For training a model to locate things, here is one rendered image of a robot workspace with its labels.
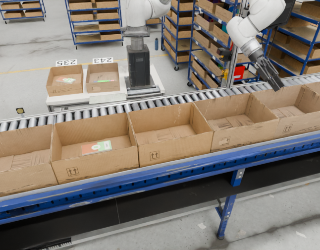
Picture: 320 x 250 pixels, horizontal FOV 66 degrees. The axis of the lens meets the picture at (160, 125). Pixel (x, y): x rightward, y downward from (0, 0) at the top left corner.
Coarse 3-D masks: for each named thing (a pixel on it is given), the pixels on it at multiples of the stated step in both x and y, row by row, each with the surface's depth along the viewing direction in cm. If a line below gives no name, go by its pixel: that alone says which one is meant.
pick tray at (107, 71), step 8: (88, 64) 235; (96, 64) 237; (104, 64) 239; (112, 64) 240; (88, 72) 230; (96, 72) 242; (104, 72) 243; (112, 72) 242; (88, 80) 224; (96, 80) 230; (88, 88) 210; (96, 88) 211; (104, 88) 212; (112, 88) 214
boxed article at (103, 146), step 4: (108, 140) 142; (88, 144) 139; (92, 144) 139; (96, 144) 139; (100, 144) 139; (104, 144) 139; (108, 144) 139; (84, 148) 136; (88, 148) 136; (92, 148) 136; (96, 148) 136; (100, 148) 136; (104, 148) 136; (108, 148) 136; (84, 152) 134; (88, 152) 134; (92, 152) 134; (96, 152) 135
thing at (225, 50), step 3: (219, 48) 205; (222, 48) 204; (225, 48) 204; (228, 48) 205; (216, 51) 206; (219, 51) 202; (222, 51) 202; (225, 51) 202; (228, 51) 203; (231, 51) 204; (219, 54) 203; (222, 54) 203; (225, 54) 204; (228, 54) 204; (222, 57) 208; (225, 57) 207
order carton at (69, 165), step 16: (64, 128) 134; (80, 128) 137; (96, 128) 139; (112, 128) 143; (128, 128) 141; (64, 144) 140; (80, 144) 141; (112, 144) 141; (128, 144) 141; (64, 160) 110; (80, 160) 112; (96, 160) 115; (112, 160) 118; (128, 160) 121; (64, 176) 116; (80, 176) 118; (96, 176) 121
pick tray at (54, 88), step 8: (80, 64) 236; (56, 72) 235; (64, 72) 237; (72, 72) 239; (80, 72) 241; (48, 80) 213; (80, 80) 230; (48, 88) 204; (56, 88) 205; (64, 88) 207; (72, 88) 208; (80, 88) 210
